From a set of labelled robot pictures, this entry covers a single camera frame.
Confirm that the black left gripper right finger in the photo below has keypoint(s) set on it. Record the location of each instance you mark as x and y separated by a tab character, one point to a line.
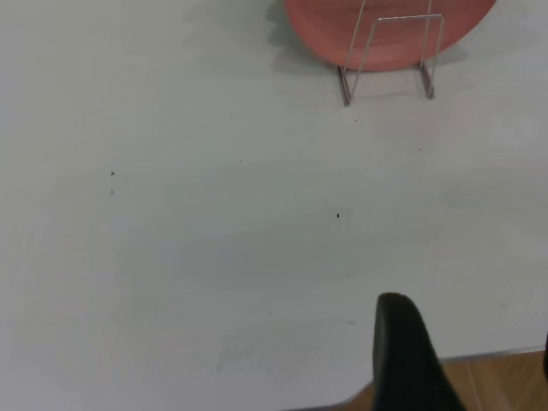
546	355

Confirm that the red-orange round plate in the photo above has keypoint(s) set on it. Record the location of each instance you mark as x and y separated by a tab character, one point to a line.
317	25

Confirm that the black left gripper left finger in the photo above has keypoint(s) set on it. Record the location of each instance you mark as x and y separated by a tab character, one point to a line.
402	364

